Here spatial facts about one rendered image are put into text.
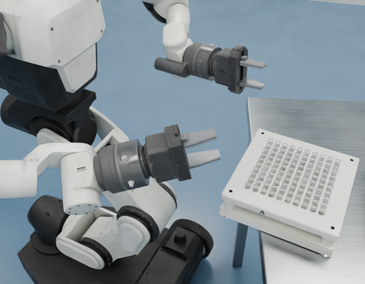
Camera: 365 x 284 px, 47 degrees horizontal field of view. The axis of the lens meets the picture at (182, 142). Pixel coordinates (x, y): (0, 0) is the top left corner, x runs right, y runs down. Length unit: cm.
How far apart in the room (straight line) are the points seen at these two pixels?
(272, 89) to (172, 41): 180
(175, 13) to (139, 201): 56
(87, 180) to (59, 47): 35
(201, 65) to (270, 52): 224
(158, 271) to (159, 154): 95
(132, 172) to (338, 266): 46
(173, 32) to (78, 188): 56
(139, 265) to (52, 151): 97
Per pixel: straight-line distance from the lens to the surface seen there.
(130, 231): 124
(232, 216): 92
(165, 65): 111
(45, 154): 76
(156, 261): 164
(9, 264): 200
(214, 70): 107
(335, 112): 129
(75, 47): 102
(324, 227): 87
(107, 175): 73
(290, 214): 88
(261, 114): 122
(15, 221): 214
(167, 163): 73
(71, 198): 75
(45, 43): 95
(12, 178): 74
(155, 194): 125
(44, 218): 165
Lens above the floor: 157
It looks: 41 degrees down
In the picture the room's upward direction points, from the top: straight up
